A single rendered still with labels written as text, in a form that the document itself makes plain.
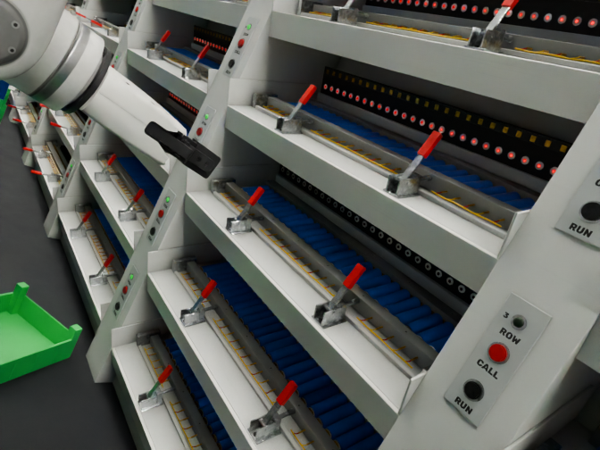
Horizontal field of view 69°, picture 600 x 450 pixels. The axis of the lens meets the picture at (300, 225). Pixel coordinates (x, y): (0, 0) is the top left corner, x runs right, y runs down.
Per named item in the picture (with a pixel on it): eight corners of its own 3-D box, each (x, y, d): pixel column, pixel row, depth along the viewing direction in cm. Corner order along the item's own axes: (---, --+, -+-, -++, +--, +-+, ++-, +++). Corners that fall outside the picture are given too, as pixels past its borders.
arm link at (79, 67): (20, 83, 44) (50, 101, 46) (32, 104, 38) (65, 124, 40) (70, 15, 44) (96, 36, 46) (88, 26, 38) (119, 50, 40)
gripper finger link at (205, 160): (162, 149, 51) (204, 178, 55) (171, 159, 48) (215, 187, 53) (178, 127, 50) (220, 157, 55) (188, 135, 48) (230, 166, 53)
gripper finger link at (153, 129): (116, 110, 44) (135, 120, 49) (180, 157, 44) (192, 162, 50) (123, 100, 44) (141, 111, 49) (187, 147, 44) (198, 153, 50)
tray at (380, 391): (387, 445, 48) (412, 380, 44) (184, 212, 91) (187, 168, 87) (492, 385, 60) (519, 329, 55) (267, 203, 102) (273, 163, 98)
